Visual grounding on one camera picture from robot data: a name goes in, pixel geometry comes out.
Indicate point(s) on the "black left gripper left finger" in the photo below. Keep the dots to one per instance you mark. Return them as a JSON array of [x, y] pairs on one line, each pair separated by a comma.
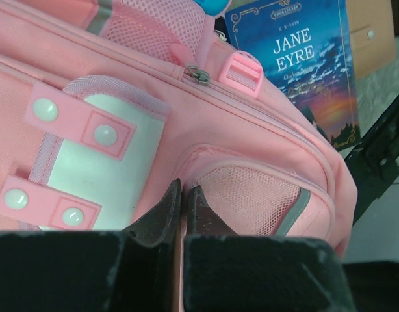
[[160, 223]]

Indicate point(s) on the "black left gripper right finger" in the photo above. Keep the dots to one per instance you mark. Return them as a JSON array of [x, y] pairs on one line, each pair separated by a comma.
[[202, 219]]

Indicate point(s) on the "pink student backpack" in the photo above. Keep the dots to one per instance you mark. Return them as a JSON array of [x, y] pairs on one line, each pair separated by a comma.
[[104, 103]]

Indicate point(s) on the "pink blue pencil case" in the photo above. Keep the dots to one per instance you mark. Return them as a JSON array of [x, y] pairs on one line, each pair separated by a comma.
[[214, 7]]

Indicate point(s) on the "blue Jane Eyre book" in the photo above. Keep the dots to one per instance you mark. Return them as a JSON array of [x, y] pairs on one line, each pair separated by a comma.
[[304, 49]]

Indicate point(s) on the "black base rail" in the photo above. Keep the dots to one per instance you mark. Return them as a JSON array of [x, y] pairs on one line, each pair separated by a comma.
[[372, 162]]

